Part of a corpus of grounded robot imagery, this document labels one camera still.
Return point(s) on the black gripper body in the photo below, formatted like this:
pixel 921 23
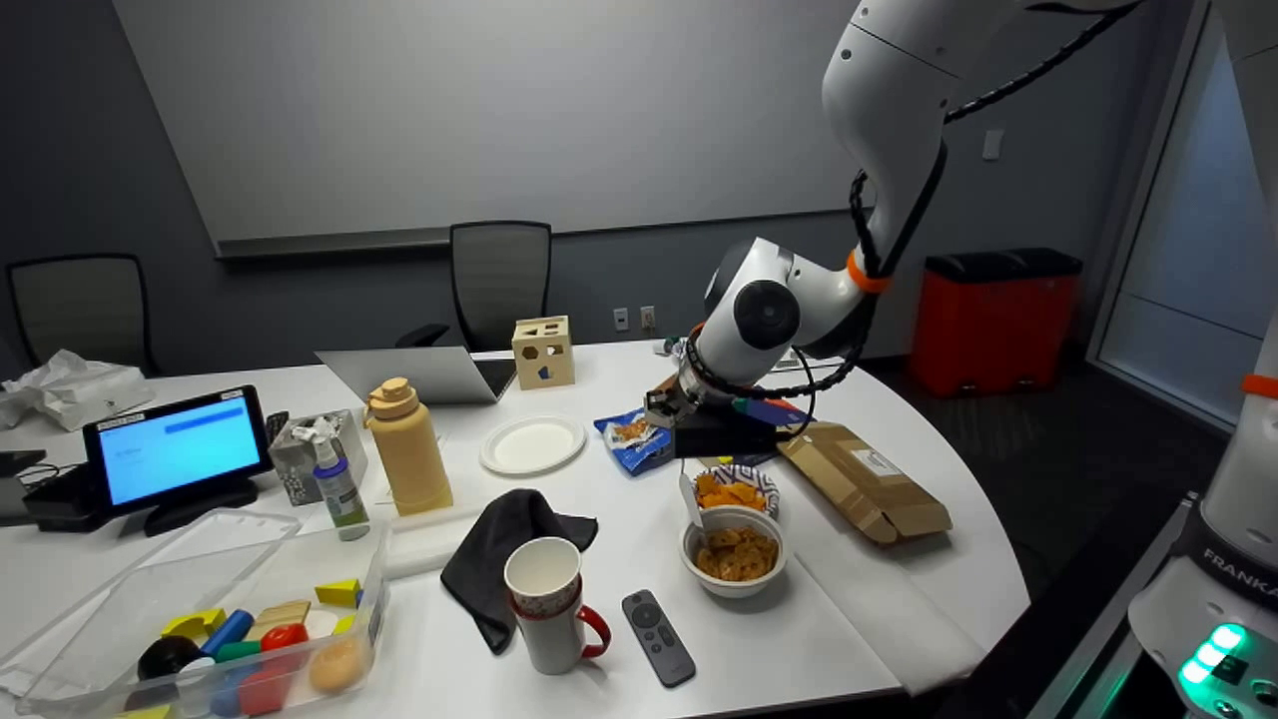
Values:
pixel 721 434

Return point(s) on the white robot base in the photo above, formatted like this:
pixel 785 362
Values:
pixel 1210 609

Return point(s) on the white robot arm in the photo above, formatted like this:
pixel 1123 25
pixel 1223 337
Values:
pixel 785 328

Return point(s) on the patterned paper bowl with chips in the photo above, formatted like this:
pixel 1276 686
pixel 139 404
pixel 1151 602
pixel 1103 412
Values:
pixel 724 483

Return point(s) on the white bowl with cereal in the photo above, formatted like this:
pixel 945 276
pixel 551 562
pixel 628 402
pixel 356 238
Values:
pixel 732 553

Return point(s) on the blue snack packet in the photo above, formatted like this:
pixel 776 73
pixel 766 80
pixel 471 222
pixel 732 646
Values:
pixel 635 441

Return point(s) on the brown cardboard box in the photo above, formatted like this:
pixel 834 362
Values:
pixel 874 498

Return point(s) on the white round plate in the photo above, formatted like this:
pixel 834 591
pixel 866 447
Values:
pixel 531 447

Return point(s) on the wooden shape sorter cube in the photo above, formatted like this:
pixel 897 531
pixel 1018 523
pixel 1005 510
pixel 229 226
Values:
pixel 541 353

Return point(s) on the black remote control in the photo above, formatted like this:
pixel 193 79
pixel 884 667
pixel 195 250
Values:
pixel 657 642

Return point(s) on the office chair right near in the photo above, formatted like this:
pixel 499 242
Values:
pixel 499 272

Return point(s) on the open laptop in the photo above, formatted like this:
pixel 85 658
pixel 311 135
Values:
pixel 443 376

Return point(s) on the black cloth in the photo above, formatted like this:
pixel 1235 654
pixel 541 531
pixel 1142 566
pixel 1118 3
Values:
pixel 471 575

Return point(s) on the red trash bin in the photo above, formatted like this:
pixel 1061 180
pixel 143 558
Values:
pixel 991 321

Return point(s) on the tan water bottle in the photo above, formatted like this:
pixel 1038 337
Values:
pixel 408 447

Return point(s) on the small spray bottle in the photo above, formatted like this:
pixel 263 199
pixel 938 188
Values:
pixel 332 475

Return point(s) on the white whiteboard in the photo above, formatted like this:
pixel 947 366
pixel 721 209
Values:
pixel 343 127

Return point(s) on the clear plastic toy bin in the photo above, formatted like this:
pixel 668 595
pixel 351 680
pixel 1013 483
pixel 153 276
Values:
pixel 235 617

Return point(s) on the tablet with blue screen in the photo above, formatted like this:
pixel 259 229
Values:
pixel 190 454

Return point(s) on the office chair far end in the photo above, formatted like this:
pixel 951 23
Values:
pixel 90 304

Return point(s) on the crumpled white plastic bag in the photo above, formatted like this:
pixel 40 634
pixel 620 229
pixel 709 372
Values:
pixel 70 394

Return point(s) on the white mug red handle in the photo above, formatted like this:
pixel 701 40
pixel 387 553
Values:
pixel 544 590

